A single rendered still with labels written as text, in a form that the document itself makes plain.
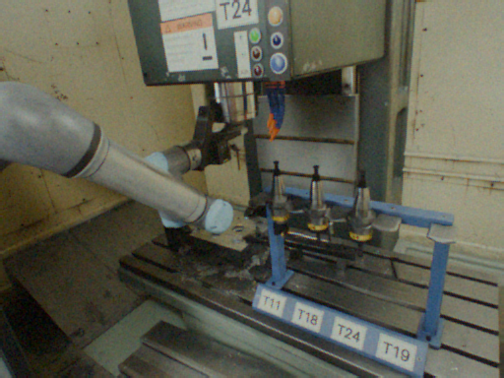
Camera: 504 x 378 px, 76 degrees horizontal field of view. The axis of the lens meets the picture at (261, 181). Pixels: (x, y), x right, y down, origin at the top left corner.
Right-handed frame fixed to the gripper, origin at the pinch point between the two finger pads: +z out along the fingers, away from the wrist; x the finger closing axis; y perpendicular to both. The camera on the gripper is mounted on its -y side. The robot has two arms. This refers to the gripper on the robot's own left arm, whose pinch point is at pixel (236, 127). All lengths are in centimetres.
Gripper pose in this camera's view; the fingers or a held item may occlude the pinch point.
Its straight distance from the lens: 101.7
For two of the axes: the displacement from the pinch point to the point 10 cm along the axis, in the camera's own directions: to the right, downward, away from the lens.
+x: 8.3, 1.3, -5.4
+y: 1.0, 9.2, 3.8
